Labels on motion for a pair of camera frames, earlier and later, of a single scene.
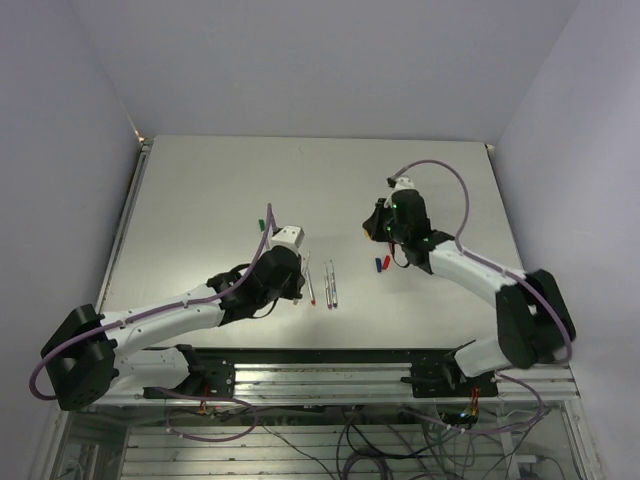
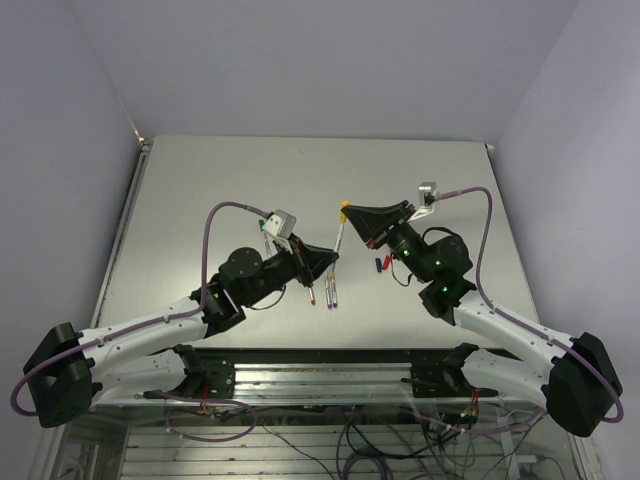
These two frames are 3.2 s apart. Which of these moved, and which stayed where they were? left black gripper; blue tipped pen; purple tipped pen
Moved: left black gripper
Stayed: blue tipped pen; purple tipped pen
